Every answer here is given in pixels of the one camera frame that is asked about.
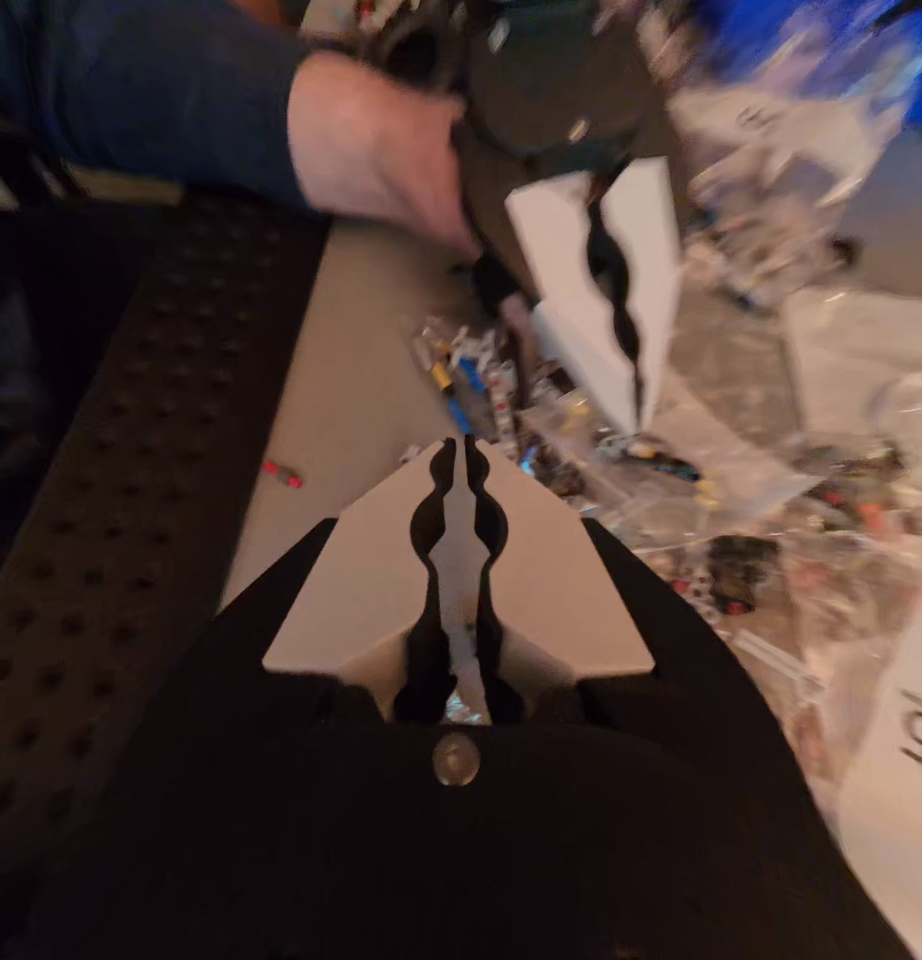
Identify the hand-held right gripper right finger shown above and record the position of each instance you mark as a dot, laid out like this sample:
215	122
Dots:
558	592

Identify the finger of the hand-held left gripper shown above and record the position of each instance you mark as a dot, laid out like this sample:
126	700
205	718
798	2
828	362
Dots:
652	247
558	247

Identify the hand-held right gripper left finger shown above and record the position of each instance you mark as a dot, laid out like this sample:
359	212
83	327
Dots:
356	592

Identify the small clear bag mixed parts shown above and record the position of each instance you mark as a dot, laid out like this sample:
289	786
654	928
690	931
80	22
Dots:
468	382

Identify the red grey lego pin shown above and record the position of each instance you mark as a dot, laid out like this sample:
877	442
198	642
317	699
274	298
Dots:
282	474

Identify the person's left hand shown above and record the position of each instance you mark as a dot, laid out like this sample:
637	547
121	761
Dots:
371	142

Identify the sealed bags with dark parts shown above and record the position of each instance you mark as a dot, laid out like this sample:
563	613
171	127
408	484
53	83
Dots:
742	574

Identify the black perforated board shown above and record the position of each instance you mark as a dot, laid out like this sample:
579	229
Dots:
130	450

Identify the large clear bag white label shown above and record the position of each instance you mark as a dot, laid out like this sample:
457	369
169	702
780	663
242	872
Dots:
903	825

